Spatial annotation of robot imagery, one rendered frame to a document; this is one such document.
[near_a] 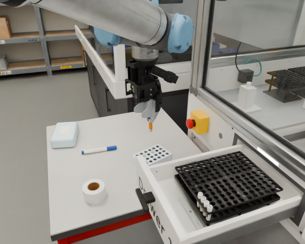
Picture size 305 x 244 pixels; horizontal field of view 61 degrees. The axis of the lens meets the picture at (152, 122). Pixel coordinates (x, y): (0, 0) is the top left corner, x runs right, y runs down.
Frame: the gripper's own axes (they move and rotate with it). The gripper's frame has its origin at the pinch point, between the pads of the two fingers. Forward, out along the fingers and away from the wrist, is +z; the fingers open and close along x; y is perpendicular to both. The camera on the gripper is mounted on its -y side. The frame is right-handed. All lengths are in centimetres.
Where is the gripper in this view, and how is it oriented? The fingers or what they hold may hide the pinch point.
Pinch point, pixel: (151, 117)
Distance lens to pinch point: 84.1
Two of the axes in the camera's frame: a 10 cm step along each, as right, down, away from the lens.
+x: 6.0, 3.9, -6.9
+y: -8.0, 3.0, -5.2
